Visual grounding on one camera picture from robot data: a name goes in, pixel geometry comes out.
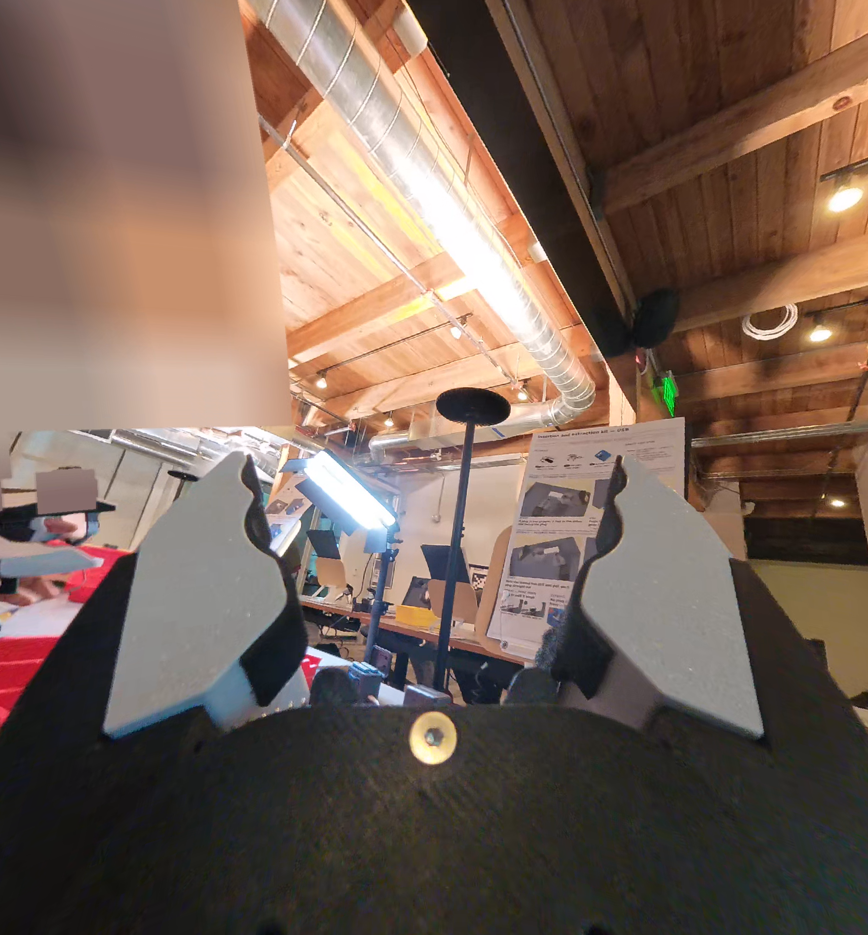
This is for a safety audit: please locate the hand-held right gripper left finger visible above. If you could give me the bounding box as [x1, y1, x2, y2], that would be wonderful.
[104, 451, 309, 739]

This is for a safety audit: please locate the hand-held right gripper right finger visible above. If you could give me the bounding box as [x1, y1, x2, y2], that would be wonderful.
[532, 454, 765, 742]

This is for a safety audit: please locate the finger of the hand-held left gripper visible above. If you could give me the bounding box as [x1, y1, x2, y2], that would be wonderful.
[0, 533, 106, 581]

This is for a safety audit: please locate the led light panel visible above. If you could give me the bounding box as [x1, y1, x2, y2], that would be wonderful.
[280, 449, 403, 534]

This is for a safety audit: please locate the light panel stand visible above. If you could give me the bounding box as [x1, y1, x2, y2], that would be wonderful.
[364, 526, 402, 666]

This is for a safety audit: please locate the dark grey battery pack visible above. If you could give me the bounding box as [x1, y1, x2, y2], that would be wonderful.
[350, 646, 394, 695]

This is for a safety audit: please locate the wooden work table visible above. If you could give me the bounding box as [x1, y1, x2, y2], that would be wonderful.
[298, 595, 530, 666]

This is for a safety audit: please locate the black stand with round top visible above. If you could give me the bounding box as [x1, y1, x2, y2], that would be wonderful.
[434, 387, 511, 695]

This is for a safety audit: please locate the black ceiling speaker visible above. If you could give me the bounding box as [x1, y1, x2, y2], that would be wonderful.
[594, 288, 683, 359]

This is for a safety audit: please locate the white cable coil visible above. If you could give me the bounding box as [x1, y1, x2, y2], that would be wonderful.
[740, 303, 800, 343]

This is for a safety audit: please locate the silver ventilation duct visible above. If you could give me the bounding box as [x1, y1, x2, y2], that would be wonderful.
[247, 0, 599, 432]

